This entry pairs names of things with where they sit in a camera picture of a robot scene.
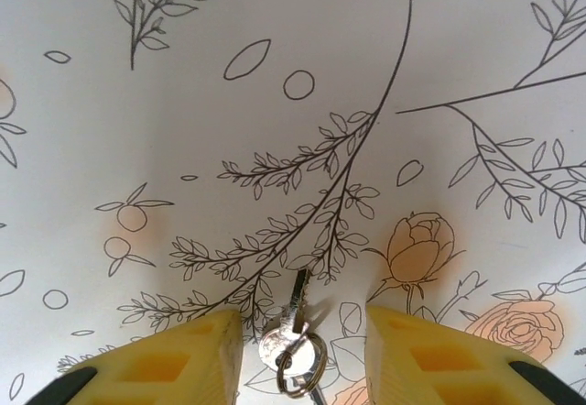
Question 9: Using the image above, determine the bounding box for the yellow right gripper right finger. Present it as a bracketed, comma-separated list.
[364, 303, 578, 405]

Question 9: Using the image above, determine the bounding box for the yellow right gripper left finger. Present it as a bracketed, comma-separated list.
[27, 308, 246, 405]

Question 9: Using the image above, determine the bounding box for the silver key ring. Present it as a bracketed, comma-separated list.
[273, 330, 330, 398]

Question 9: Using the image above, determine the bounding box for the floral patterned table cover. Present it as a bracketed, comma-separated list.
[0, 0, 586, 405]

